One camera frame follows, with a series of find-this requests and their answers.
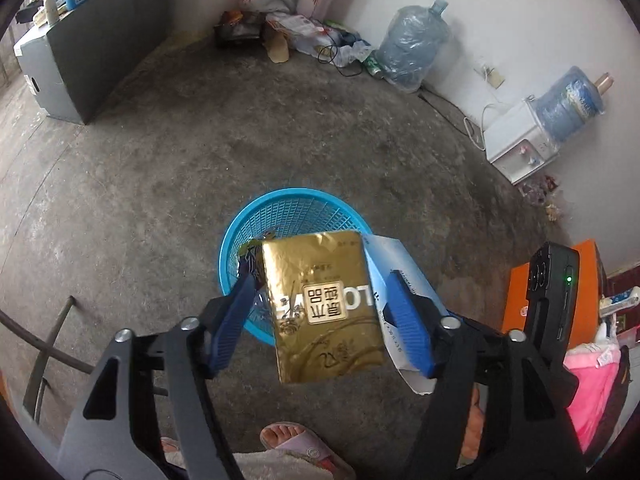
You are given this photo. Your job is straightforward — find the large blue water jug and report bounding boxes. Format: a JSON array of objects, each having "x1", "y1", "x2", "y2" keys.
[
  {"x1": 537, "y1": 66, "x2": 606, "y2": 143},
  {"x1": 375, "y1": 0, "x2": 451, "y2": 93}
]

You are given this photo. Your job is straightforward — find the wall power outlet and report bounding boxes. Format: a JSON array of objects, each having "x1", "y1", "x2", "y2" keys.
[{"x1": 479, "y1": 62, "x2": 506, "y2": 89}]

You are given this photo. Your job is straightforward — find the blue plastic mesh basket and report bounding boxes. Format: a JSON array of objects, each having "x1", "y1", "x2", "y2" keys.
[{"x1": 219, "y1": 188, "x2": 371, "y2": 346}]

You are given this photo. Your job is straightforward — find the person's right foot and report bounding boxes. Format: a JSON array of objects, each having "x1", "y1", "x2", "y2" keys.
[{"x1": 260, "y1": 422, "x2": 309, "y2": 453}]

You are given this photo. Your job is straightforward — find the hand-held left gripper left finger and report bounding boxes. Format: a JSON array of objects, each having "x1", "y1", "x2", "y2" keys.
[{"x1": 59, "y1": 270, "x2": 258, "y2": 480}]

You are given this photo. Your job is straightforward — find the black cable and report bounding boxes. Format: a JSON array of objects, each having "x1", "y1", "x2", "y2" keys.
[{"x1": 315, "y1": 42, "x2": 369, "y2": 79}]

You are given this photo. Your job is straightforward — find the white blue paper packet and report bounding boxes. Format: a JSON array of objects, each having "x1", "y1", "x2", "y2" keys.
[{"x1": 361, "y1": 234, "x2": 453, "y2": 396}]

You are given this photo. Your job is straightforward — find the grey cabinet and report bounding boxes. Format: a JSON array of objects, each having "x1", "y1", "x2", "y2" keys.
[{"x1": 14, "y1": 0, "x2": 168, "y2": 126}]

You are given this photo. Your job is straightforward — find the white power cable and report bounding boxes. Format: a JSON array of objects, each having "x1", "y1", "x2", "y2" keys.
[{"x1": 462, "y1": 102, "x2": 501, "y2": 152}]

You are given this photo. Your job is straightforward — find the white blue tube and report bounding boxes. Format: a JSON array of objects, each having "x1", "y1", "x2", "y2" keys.
[{"x1": 599, "y1": 287, "x2": 640, "y2": 317}]

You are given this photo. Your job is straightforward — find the dark box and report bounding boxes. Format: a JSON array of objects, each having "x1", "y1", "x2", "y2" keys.
[{"x1": 215, "y1": 10, "x2": 268, "y2": 50}]

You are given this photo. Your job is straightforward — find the pile of plastic bags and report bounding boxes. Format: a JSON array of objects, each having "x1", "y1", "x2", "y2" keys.
[{"x1": 267, "y1": 10, "x2": 376, "y2": 68}]

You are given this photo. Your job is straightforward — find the white water dispenser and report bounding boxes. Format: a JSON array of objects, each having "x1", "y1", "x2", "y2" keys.
[{"x1": 484, "y1": 97, "x2": 560, "y2": 186}]

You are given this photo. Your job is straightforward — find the brown litter pile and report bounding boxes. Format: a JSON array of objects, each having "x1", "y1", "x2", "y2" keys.
[{"x1": 519, "y1": 174, "x2": 567, "y2": 222}]

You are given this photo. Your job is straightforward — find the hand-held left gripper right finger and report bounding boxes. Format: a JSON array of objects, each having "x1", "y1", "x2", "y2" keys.
[{"x1": 387, "y1": 270, "x2": 588, "y2": 480}]

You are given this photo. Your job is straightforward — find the pink slipper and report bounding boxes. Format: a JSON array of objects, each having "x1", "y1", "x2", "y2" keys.
[{"x1": 270, "y1": 430, "x2": 357, "y2": 480}]

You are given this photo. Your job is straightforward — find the pink cloth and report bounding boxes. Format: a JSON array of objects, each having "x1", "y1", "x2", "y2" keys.
[{"x1": 564, "y1": 342, "x2": 623, "y2": 441}]

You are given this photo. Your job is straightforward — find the brown paper bag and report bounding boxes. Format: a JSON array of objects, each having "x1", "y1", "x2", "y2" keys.
[{"x1": 264, "y1": 25, "x2": 292, "y2": 63}]

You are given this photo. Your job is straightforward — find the gold tissue pack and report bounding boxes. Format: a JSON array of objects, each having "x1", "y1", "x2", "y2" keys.
[{"x1": 261, "y1": 230, "x2": 387, "y2": 385}]

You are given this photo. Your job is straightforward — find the grey metal rod frame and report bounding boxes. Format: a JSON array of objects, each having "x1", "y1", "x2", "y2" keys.
[{"x1": 0, "y1": 296, "x2": 96, "y2": 421}]

